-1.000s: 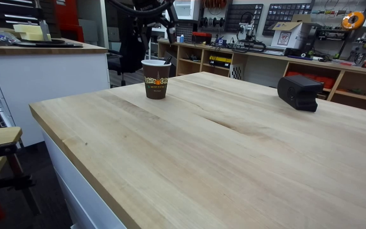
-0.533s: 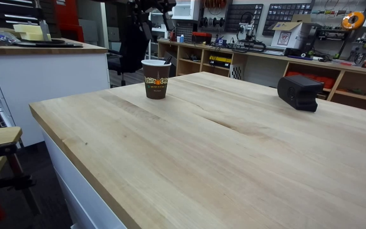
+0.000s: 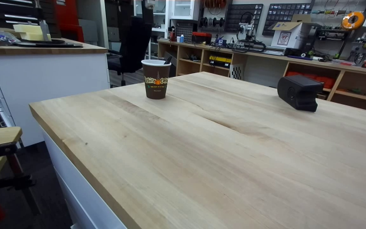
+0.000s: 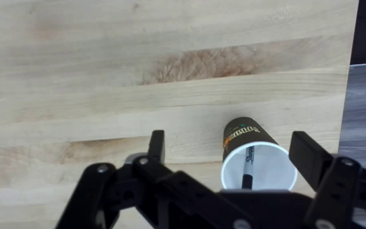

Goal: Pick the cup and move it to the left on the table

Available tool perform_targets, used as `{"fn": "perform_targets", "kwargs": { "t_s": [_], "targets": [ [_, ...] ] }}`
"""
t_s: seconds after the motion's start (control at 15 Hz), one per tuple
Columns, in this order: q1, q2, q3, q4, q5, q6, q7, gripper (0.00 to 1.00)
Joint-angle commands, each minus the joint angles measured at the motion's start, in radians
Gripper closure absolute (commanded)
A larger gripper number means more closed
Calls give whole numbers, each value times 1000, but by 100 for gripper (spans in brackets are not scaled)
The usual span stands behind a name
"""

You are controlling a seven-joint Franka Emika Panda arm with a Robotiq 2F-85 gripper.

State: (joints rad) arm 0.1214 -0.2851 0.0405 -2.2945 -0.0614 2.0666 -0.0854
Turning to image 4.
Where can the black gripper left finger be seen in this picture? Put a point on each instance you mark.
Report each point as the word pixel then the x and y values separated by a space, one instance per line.
pixel 155 146

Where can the brown paper cup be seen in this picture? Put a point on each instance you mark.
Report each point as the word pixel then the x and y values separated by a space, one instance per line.
pixel 266 169

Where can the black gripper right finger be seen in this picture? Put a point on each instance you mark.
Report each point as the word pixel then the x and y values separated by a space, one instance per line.
pixel 310 154

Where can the black marker pen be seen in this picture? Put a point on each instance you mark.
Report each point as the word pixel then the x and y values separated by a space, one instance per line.
pixel 247 178

